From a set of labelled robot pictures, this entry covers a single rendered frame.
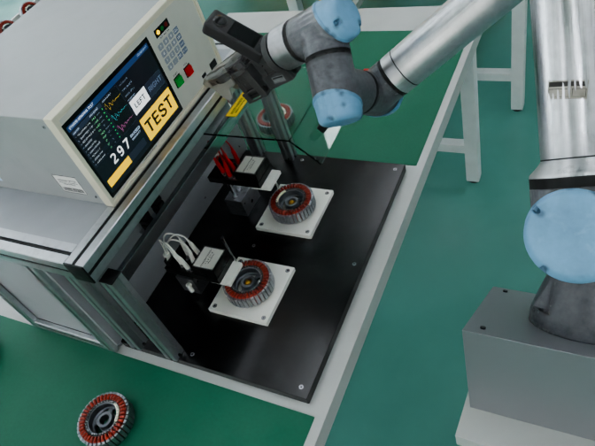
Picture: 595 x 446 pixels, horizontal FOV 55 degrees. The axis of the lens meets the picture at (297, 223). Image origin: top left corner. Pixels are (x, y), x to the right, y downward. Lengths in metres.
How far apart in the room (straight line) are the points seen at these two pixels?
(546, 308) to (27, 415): 1.07
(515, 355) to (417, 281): 1.30
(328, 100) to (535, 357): 0.48
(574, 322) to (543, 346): 0.07
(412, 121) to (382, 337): 0.81
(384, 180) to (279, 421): 0.63
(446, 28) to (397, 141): 0.63
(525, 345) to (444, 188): 1.65
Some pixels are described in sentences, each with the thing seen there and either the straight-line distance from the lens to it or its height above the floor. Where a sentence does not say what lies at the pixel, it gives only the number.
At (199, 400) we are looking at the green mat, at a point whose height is 0.75.
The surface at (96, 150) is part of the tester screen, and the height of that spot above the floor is 1.22.
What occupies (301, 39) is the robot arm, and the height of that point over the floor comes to 1.30.
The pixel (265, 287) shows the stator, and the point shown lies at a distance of 1.22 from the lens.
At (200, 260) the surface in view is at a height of 0.87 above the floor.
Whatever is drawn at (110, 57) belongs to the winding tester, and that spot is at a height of 1.32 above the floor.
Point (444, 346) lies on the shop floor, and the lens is 2.01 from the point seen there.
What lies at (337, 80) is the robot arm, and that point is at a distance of 0.90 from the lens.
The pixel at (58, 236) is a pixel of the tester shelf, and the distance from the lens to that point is 1.11.
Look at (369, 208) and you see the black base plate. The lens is 1.36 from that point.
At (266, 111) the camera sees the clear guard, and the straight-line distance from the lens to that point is 1.23.
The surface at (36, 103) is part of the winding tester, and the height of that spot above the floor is 1.32.
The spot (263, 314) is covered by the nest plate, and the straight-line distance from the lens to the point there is 1.22.
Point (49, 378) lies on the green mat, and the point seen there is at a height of 0.75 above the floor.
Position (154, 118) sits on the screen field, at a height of 1.17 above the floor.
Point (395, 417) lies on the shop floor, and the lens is 1.91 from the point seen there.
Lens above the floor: 1.75
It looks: 45 degrees down
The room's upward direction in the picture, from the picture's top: 22 degrees counter-clockwise
